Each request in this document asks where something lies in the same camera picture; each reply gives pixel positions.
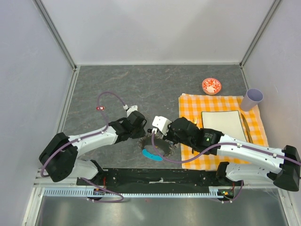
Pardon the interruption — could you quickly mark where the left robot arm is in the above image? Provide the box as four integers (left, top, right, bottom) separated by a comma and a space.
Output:
39, 110, 147, 185

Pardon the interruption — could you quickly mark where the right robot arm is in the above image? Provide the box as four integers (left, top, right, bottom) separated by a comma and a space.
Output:
162, 117, 301, 192

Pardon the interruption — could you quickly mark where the gold fork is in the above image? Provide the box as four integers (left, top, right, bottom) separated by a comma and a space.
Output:
192, 117, 198, 125

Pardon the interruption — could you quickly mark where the orange checkered cloth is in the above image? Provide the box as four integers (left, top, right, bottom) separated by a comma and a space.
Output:
178, 93, 273, 171

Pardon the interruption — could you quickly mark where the red key tag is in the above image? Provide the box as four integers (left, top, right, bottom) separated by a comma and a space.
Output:
96, 106, 105, 111

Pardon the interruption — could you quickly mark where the white square plate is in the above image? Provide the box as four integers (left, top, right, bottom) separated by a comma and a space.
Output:
201, 110, 246, 141

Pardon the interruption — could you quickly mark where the red patterned bowl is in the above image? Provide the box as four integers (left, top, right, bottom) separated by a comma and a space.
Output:
202, 78, 222, 95

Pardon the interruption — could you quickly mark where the gold knife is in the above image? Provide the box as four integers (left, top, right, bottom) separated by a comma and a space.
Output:
241, 114, 253, 143

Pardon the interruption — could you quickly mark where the lilac plastic cup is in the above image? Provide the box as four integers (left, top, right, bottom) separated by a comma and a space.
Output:
240, 89, 263, 112

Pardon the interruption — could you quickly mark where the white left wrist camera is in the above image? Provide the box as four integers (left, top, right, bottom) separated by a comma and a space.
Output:
123, 105, 138, 117

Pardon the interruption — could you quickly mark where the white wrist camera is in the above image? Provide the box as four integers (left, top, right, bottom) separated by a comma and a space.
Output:
152, 116, 172, 136
123, 105, 138, 117

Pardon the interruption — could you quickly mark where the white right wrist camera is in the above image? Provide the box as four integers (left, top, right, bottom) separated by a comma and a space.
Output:
152, 116, 172, 136

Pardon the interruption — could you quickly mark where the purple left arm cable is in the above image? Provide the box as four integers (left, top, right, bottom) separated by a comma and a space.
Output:
41, 91, 129, 203

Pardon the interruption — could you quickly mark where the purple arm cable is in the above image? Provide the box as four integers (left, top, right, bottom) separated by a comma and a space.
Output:
41, 91, 129, 203
151, 131, 301, 203

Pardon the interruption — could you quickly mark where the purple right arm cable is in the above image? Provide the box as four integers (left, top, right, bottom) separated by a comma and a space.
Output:
151, 131, 301, 203

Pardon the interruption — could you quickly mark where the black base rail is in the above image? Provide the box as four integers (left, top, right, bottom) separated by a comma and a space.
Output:
90, 168, 243, 194

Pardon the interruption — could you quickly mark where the light blue cable duct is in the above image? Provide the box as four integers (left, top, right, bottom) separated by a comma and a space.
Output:
43, 187, 223, 198

